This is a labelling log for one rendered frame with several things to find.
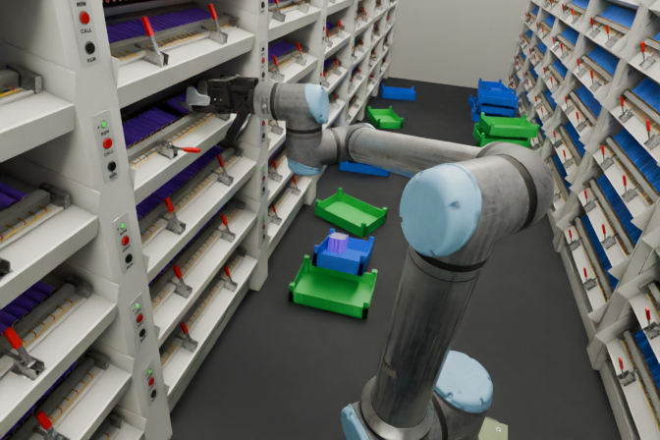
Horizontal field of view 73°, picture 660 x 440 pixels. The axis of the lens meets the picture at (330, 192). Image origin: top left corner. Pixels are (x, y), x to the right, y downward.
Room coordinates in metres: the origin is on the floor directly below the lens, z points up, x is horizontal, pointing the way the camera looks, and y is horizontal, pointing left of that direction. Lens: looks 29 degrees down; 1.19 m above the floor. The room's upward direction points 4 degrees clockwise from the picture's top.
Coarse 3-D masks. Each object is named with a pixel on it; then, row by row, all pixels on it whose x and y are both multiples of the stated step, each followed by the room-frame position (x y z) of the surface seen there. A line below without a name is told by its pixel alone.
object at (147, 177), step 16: (208, 80) 1.36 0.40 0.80; (176, 96) 1.20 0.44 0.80; (192, 128) 1.05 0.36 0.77; (208, 128) 1.08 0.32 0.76; (224, 128) 1.12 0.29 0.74; (176, 144) 0.95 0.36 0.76; (192, 144) 0.98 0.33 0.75; (208, 144) 1.05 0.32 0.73; (160, 160) 0.87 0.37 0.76; (176, 160) 0.89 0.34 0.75; (192, 160) 0.98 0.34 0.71; (144, 176) 0.80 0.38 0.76; (160, 176) 0.84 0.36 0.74; (144, 192) 0.78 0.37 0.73
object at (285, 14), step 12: (276, 0) 1.58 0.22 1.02; (288, 0) 1.82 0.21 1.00; (300, 0) 1.96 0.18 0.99; (312, 0) 2.02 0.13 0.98; (276, 12) 1.58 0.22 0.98; (288, 12) 1.75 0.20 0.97; (300, 12) 1.82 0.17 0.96; (312, 12) 1.90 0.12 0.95; (276, 24) 1.53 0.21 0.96; (288, 24) 1.61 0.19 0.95; (300, 24) 1.76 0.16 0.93; (276, 36) 1.53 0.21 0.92
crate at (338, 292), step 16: (304, 256) 1.47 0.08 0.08; (304, 272) 1.46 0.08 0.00; (320, 272) 1.47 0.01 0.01; (336, 272) 1.45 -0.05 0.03; (304, 288) 1.37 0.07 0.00; (320, 288) 1.37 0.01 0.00; (336, 288) 1.38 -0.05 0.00; (352, 288) 1.39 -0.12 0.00; (368, 288) 1.40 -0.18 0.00; (304, 304) 1.28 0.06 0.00; (320, 304) 1.26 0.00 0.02; (336, 304) 1.25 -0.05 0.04; (352, 304) 1.24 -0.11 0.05; (368, 304) 1.24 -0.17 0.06
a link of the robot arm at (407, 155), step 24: (360, 144) 0.98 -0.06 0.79; (384, 144) 0.90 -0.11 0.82; (408, 144) 0.84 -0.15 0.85; (432, 144) 0.79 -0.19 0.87; (456, 144) 0.76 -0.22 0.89; (504, 144) 0.66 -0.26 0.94; (384, 168) 0.90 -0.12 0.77; (408, 168) 0.81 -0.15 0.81; (528, 168) 0.56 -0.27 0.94; (552, 192) 0.56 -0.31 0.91
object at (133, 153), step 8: (192, 112) 1.09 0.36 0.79; (184, 120) 1.03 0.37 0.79; (192, 120) 1.06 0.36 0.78; (168, 128) 0.97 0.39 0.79; (176, 128) 0.99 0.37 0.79; (184, 128) 1.02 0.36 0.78; (152, 136) 0.92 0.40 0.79; (160, 136) 0.93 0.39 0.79; (168, 136) 0.96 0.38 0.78; (136, 144) 0.86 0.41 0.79; (144, 144) 0.87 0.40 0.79; (152, 144) 0.89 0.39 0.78; (128, 152) 0.83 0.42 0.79; (136, 152) 0.84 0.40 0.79; (144, 152) 0.87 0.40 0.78; (152, 152) 0.87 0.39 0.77; (128, 160) 0.81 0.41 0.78; (144, 160) 0.84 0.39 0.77
